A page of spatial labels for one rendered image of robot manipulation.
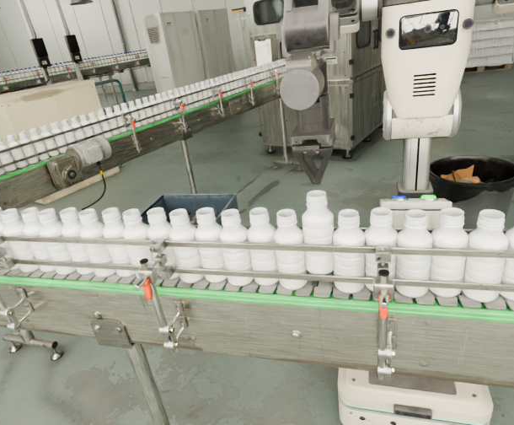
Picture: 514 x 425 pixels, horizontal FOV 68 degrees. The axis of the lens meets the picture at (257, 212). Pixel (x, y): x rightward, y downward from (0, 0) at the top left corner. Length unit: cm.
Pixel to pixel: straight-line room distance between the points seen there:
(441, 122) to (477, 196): 106
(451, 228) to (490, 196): 158
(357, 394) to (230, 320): 83
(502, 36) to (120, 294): 972
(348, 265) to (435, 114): 65
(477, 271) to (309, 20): 50
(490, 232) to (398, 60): 63
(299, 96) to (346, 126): 384
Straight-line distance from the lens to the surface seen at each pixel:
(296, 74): 56
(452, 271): 76
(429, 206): 86
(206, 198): 146
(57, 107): 496
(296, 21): 62
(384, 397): 159
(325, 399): 187
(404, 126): 125
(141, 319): 98
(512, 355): 86
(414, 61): 121
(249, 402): 189
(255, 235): 75
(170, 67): 670
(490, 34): 1007
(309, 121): 64
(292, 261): 75
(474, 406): 162
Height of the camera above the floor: 149
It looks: 26 degrees down
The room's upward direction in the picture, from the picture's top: 8 degrees counter-clockwise
